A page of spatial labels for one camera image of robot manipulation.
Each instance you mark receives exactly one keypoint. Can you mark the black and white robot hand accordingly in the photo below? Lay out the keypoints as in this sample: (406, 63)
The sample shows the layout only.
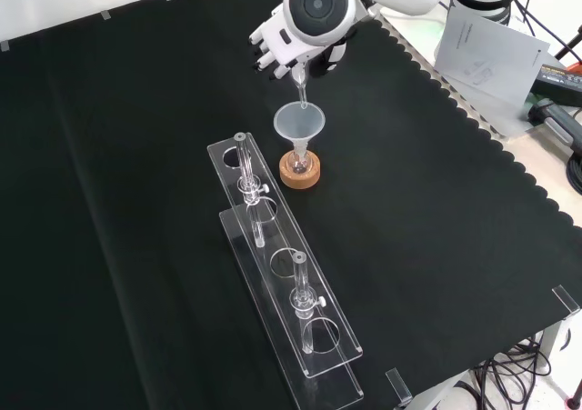
(277, 37)

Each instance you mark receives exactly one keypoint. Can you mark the translucent plastic funnel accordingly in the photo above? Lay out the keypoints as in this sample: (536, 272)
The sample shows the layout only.
(291, 126)

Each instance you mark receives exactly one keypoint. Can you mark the small glass round-bottom flask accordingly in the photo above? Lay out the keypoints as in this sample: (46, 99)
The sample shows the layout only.
(300, 164)

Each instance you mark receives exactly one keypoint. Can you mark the clear acrylic funnel stand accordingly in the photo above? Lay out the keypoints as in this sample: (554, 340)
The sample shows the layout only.
(291, 292)

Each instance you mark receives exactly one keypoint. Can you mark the pale board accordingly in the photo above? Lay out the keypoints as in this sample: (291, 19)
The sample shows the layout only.
(491, 60)

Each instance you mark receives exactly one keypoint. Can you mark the black bench cloth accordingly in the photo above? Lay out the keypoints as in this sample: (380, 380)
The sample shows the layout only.
(136, 201)

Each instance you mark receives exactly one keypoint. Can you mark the black power adapter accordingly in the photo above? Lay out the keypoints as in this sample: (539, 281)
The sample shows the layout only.
(559, 80)

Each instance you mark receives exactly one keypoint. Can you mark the black tripod leg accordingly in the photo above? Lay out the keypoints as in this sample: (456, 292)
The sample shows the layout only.
(568, 46)

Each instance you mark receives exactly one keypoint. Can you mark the grey and black clamp tool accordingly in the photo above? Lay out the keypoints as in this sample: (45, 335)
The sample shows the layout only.
(559, 121)

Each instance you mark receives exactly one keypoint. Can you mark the clear acrylic cloth clip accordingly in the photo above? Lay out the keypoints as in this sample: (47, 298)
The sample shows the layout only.
(398, 385)
(566, 298)

